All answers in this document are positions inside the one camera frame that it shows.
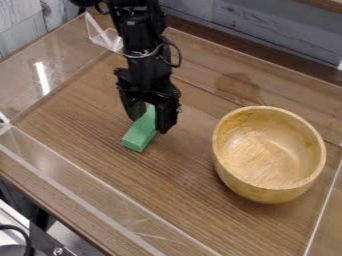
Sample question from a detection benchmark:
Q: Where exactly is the green rectangular block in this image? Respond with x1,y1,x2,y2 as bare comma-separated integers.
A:
121,105,156,153

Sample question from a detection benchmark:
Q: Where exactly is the brown wooden bowl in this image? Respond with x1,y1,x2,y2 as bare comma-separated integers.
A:
212,106,327,204

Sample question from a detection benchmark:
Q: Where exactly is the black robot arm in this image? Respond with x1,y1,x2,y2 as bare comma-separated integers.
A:
69,0,181,134

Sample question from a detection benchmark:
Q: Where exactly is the black cable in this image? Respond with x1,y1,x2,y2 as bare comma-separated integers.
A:
0,223,37,256

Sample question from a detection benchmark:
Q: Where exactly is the clear acrylic tray wall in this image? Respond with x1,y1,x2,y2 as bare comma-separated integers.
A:
0,18,342,256

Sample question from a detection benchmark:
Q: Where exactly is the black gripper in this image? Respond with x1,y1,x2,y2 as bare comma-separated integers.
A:
113,49,181,134

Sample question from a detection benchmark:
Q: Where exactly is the clear acrylic corner bracket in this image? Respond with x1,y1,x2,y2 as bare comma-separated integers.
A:
84,13,123,53

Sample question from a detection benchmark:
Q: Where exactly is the black metal bracket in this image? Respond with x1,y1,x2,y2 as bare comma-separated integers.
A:
29,223,76,256

